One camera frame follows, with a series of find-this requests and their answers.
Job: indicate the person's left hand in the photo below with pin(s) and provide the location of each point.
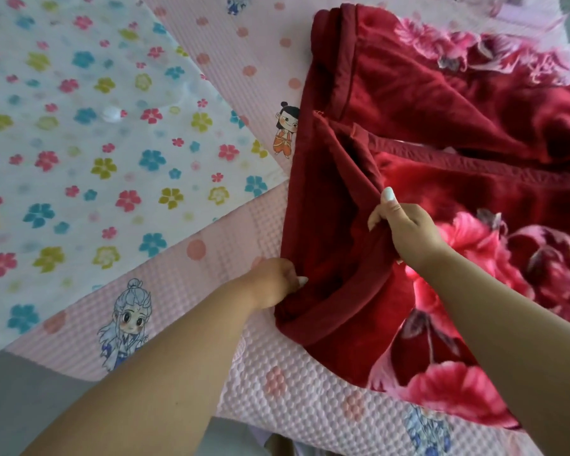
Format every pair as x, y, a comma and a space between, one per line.
273, 282

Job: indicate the person's right hand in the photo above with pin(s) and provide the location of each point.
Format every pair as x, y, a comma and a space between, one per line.
415, 232

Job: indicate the red floral blanket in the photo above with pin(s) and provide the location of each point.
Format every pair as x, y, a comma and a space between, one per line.
432, 113

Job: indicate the flower-print plastic storage bag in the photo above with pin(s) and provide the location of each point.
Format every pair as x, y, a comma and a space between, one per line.
76, 161

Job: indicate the person's left forearm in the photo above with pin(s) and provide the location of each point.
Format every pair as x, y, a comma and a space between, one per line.
161, 379

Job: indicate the person's right forearm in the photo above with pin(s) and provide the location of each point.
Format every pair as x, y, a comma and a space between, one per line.
518, 346

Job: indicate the pink cartoon bed sheet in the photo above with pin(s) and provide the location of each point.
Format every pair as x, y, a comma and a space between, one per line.
209, 280

